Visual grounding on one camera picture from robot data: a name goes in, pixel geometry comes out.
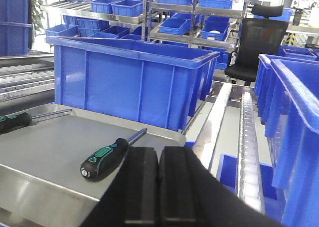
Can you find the cross screwdriver black green handle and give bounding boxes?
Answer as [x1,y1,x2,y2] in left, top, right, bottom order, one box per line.
[0,109,72,134]

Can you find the black office chair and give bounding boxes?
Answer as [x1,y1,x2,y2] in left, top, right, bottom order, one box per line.
[225,3,289,86]

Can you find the metal shelving rack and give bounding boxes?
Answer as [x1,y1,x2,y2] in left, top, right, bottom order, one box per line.
[40,0,247,49]

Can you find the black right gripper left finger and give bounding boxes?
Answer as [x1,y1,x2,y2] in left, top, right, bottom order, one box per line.
[81,147,158,227]

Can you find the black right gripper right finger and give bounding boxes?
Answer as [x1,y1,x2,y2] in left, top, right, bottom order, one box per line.
[159,146,280,227]

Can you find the big blue crate on rollers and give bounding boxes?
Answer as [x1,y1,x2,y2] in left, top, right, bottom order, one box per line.
[46,36,219,131]

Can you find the blue crate at right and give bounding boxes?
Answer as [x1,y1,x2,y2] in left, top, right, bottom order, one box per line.
[264,59,319,227]

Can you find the stainless steel tray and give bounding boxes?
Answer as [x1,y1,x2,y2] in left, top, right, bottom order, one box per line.
[0,104,186,227]

